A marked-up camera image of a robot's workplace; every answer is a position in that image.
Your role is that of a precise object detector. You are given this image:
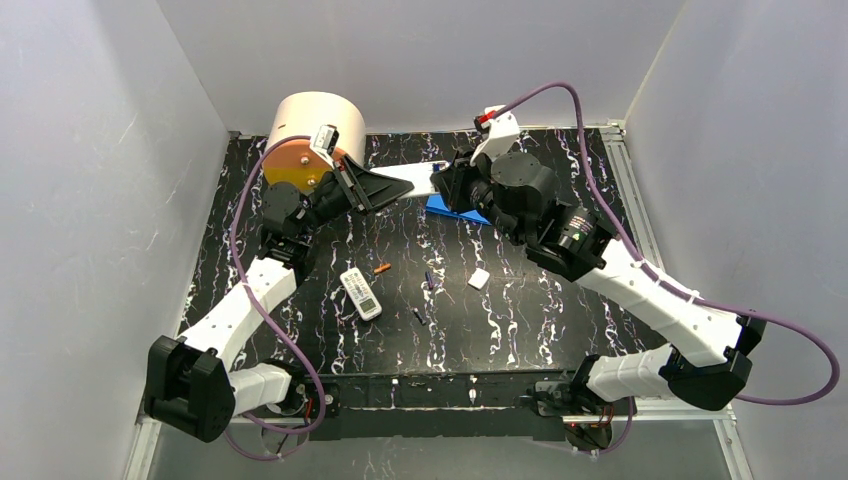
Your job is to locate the small white buttoned remote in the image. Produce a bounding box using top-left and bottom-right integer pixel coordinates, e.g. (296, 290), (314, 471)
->
(339, 267), (382, 321)

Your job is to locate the blue flat foam pad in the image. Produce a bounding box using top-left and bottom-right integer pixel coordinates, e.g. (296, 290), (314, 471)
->
(424, 193), (493, 227)

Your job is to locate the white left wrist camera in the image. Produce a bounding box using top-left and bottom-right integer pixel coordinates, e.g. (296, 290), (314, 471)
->
(310, 124), (339, 164)

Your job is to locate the black base bar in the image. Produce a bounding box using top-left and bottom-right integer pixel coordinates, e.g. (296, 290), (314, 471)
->
(310, 370), (574, 441)

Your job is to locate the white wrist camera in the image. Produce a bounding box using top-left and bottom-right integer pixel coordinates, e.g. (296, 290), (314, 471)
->
(471, 105), (521, 165)
(310, 124), (339, 164)

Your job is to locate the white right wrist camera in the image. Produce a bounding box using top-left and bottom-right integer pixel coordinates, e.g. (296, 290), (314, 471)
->
(471, 105), (521, 165)

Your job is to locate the white battery cover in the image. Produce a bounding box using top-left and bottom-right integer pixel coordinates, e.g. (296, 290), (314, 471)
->
(467, 268), (490, 290)

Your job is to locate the long white remote control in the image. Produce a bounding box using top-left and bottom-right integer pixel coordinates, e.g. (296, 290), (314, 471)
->
(371, 161), (449, 198)

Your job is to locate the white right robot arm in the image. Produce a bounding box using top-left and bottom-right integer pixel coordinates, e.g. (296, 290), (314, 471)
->
(430, 152), (764, 411)

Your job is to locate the aluminium frame rail right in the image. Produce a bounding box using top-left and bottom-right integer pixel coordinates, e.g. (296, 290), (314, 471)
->
(598, 123), (664, 270)

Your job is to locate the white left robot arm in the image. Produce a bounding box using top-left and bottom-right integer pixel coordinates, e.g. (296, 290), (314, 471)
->
(143, 159), (434, 442)

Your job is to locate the dark battery lower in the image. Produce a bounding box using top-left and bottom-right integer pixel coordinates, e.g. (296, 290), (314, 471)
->
(412, 308), (427, 325)

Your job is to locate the cream cylindrical drum container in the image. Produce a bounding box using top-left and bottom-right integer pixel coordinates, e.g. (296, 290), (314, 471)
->
(262, 91), (366, 193)

